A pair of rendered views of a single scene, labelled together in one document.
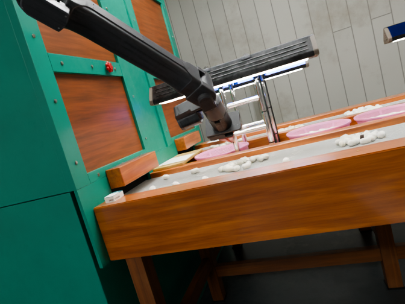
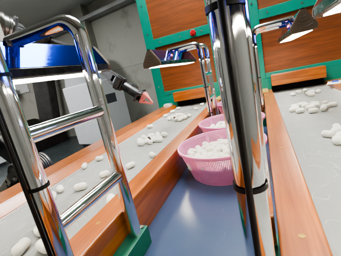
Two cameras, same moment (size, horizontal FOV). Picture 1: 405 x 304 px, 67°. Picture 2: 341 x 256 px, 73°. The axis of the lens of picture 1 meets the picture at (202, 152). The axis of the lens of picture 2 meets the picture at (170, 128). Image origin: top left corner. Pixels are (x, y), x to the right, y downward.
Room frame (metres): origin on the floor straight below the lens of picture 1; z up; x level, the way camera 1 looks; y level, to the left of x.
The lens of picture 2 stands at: (1.14, -1.45, 0.99)
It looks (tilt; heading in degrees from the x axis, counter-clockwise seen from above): 13 degrees down; 95
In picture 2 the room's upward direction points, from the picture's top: 12 degrees counter-clockwise
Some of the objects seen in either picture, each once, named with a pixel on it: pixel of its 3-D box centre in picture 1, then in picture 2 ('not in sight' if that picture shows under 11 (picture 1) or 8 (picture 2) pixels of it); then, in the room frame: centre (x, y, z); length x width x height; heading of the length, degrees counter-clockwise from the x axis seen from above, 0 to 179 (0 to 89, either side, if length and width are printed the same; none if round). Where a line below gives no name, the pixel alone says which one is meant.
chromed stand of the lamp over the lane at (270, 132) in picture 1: (243, 118); (194, 88); (1.20, -0.19, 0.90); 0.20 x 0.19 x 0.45; 72
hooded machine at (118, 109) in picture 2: not in sight; (96, 99); (-0.48, 2.81, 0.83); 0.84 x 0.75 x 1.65; 152
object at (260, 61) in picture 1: (226, 72); (174, 57); (1.13, -0.16, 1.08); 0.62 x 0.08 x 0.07; 72
